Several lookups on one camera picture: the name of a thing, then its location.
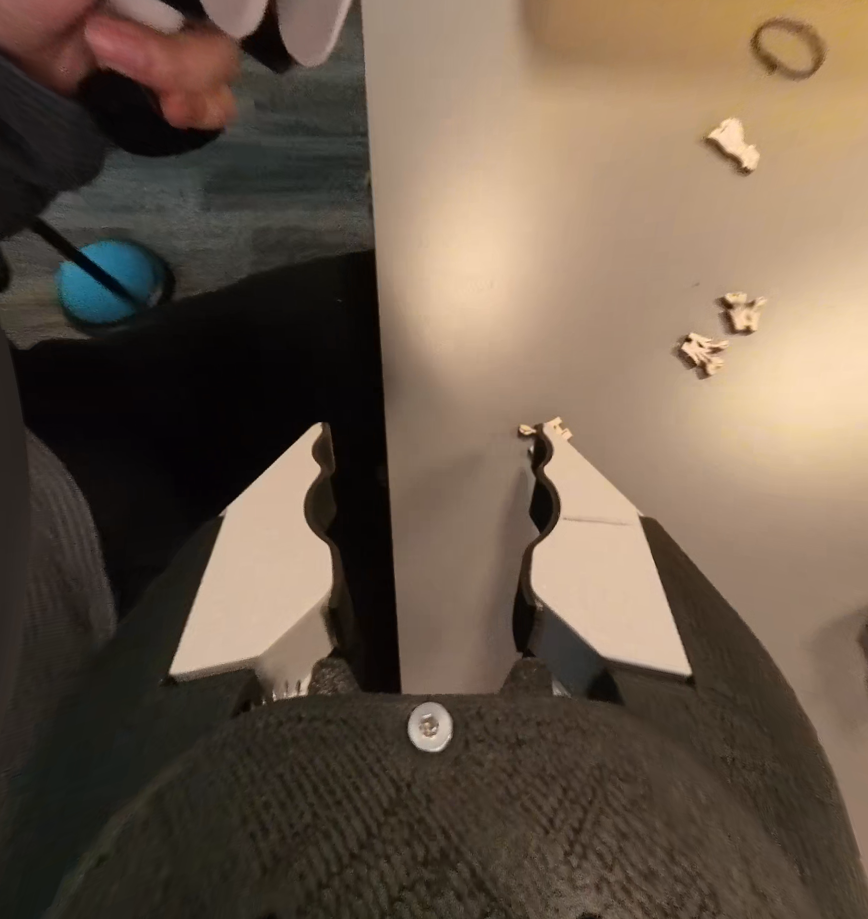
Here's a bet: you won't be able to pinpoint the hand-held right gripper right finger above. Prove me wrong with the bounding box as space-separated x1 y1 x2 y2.
512 422 693 701

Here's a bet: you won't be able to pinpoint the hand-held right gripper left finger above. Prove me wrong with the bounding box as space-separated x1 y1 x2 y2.
167 422 350 701

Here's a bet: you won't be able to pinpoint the person's left forearm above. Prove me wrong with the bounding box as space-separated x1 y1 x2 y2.
0 29 112 245

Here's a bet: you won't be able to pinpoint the bottle-shaped wooden model part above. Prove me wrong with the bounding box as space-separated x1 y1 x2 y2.
705 118 760 175

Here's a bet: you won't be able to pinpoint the person's left hand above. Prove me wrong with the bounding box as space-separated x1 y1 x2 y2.
14 0 241 134

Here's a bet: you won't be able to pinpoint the person's black pants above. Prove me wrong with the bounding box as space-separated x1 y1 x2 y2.
3 247 402 694

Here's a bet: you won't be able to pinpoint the person's torso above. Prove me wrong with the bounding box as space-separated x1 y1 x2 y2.
0 244 119 863

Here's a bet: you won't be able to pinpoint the blue round object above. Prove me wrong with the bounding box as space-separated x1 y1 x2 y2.
55 240 175 333

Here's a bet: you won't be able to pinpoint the black rubber band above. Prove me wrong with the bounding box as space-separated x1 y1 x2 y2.
752 18 827 78

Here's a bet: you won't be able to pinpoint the black cable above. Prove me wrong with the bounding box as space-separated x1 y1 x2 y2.
31 217 134 301

